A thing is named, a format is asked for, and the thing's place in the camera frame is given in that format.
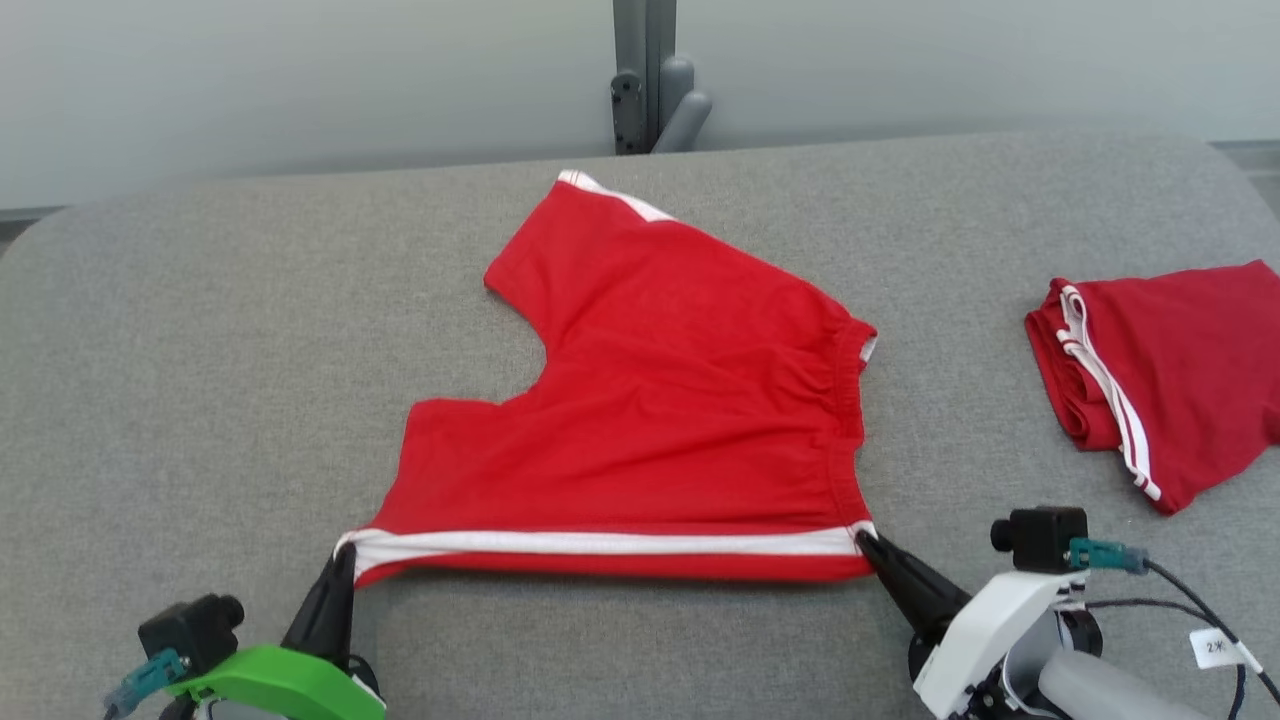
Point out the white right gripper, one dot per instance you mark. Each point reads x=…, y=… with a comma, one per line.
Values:
x=985, y=630

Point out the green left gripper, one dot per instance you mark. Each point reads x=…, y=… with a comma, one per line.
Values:
x=290, y=685

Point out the red shorts with white stripes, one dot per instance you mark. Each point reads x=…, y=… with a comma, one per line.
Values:
x=650, y=420

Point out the red shirt with white trim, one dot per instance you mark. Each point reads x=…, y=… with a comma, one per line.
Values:
x=1180, y=370

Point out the dark grey hinge plate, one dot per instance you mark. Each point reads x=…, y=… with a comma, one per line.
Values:
x=627, y=115

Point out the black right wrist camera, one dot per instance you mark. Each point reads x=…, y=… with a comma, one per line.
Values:
x=1045, y=538

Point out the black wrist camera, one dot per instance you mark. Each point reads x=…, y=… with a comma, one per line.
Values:
x=1045, y=538
x=190, y=635

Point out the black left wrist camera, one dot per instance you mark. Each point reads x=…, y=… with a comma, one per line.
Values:
x=190, y=635

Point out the grey wall skirting rail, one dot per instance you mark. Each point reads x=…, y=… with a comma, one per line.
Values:
x=20, y=212
x=1250, y=155

